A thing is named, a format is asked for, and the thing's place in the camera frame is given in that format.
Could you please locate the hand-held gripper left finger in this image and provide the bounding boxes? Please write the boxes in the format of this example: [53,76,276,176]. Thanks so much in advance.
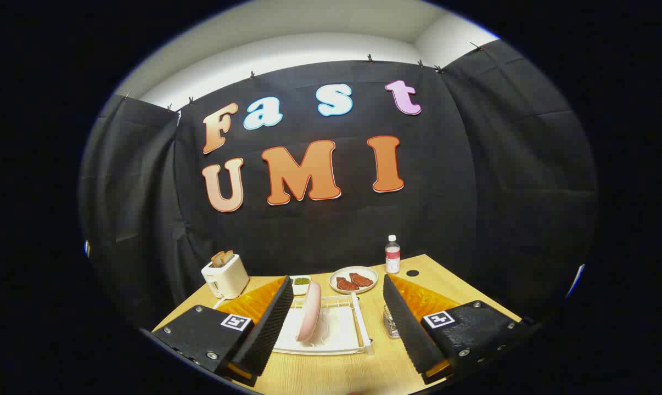
[152,275,295,388]

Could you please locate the pink plate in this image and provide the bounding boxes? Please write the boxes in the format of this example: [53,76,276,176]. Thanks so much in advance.
[296,281,322,342]

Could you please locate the clear plastic water bottle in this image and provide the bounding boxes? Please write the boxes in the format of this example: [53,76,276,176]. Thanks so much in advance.
[385,235,401,274]

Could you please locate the white plate with meat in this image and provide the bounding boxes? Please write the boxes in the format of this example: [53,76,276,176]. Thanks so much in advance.
[329,266,379,295]

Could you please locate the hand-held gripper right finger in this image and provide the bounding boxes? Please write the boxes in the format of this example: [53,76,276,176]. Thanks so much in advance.
[383,274,541,385]

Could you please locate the black backdrop cloth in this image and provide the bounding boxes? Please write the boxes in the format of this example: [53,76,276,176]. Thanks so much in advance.
[78,39,599,330]

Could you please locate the white toaster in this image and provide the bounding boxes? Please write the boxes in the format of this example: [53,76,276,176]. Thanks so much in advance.
[201,253,250,300]

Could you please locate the metal wire basket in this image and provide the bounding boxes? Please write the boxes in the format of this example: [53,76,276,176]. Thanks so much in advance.
[383,306,401,339]

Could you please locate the white wire dish rack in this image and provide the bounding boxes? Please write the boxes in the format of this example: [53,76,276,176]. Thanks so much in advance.
[272,294,374,356]

